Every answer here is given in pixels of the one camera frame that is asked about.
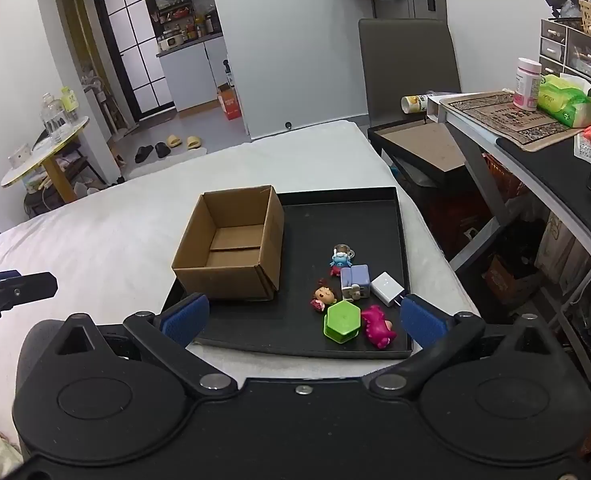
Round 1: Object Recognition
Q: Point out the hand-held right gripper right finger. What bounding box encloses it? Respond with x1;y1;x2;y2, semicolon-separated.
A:
369;294;551;396

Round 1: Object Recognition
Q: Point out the yellow-label bottle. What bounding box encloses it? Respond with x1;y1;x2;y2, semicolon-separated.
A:
59;86;80;123

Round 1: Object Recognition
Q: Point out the kitchen shelf with jars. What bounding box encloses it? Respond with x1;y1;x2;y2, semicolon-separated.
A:
148;0;223;53

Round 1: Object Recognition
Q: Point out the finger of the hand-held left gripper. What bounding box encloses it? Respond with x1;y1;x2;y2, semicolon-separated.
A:
0;270;58;320

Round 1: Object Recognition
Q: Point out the green tissue pack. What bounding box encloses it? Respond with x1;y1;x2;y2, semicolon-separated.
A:
536;73;591;128

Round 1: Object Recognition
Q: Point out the orange crate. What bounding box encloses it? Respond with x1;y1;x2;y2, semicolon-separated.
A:
483;152;529;201

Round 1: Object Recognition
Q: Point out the blue figurine with mug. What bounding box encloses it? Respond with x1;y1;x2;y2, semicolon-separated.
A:
329;244;356;277

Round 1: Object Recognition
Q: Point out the black desk with grey legs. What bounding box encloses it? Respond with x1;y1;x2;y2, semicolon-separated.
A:
438;91;591;386

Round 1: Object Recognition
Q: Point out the white charger plug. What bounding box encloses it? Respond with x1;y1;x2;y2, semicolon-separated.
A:
371;272;407;308

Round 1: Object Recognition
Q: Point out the round white table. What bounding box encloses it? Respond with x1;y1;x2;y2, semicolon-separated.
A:
1;116;91;204

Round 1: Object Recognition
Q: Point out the dark ornament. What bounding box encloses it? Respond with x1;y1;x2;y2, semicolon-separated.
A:
544;0;591;20

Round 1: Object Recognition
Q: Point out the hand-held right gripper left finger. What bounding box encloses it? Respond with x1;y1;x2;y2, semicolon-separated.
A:
55;294;238;396

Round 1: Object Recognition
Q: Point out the clear water bottle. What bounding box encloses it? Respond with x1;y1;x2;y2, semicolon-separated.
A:
42;92;61;136

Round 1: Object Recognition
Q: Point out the pink-lidded white bottle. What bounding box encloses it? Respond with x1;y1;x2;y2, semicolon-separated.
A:
513;57;542;112

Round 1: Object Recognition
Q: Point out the patterned desk mat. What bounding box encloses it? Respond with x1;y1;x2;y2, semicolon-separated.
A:
448;91;589;147

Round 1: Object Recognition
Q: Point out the black-framed glass door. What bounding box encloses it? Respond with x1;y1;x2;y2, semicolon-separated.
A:
91;0;177;122

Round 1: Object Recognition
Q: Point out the white kitchen cabinet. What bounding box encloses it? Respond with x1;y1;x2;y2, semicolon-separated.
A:
156;35;228;111

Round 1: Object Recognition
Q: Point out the brown cardboard box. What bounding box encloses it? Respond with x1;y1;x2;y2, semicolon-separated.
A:
171;186;285;302

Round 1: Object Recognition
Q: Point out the black tray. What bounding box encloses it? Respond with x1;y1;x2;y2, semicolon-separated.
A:
161;187;415;359

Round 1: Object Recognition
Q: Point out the orange cardboard box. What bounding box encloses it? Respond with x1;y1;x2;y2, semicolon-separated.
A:
217;83;242;121

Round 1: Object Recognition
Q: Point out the paper snack tube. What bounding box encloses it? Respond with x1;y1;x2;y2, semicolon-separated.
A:
401;94;429;115

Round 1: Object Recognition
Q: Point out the green hexagonal box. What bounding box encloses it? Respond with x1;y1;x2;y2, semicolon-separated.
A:
323;300;362;343

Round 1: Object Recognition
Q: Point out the brown-haired doll figurine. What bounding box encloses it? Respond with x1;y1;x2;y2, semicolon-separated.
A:
310;281;339;313

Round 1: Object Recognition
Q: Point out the grey chair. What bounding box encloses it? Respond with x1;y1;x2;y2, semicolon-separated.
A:
358;18;462;126

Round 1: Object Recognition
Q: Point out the grey drawer organizer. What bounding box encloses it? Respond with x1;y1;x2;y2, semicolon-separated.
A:
540;19;591;92

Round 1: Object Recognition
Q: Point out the orange printed carton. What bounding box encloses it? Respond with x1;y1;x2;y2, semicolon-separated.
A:
483;255;519;306

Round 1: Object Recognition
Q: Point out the pink dinosaur toy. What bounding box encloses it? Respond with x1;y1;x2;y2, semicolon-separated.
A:
360;305;399;350

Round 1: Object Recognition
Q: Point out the black box with cardboard top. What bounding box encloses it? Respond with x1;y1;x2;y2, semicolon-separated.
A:
368;121;476;188

